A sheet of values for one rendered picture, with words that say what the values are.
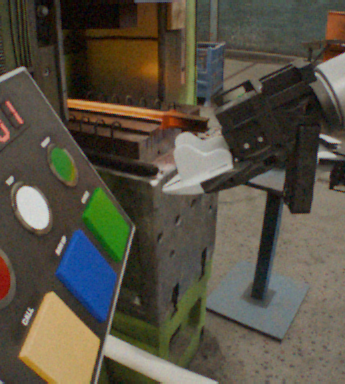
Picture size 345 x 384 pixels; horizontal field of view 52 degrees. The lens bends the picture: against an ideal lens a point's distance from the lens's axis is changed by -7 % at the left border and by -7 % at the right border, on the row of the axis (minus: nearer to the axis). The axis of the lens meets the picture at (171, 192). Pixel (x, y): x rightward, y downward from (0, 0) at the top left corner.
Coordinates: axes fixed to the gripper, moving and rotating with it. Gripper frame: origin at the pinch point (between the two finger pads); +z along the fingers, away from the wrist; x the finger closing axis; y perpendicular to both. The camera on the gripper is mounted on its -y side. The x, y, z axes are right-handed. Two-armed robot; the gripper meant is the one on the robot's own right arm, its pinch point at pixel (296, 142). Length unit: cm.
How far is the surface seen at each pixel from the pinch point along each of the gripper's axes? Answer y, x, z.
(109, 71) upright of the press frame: -5, 23, 65
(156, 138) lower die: 3.5, -4.7, 30.8
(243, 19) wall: 13, 748, 256
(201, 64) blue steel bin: 50, 340, 173
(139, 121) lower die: 0.9, -2.7, 36.6
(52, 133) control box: -12, -44, 22
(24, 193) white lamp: -11, -55, 16
